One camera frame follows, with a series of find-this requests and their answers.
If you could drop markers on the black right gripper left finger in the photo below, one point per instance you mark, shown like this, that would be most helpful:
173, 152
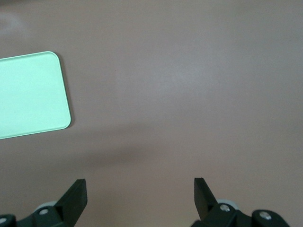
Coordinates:
68, 203

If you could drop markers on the light green rectangular tray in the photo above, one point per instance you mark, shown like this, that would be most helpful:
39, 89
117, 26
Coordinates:
30, 94

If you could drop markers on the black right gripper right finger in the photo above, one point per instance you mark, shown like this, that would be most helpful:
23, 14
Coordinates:
204, 201

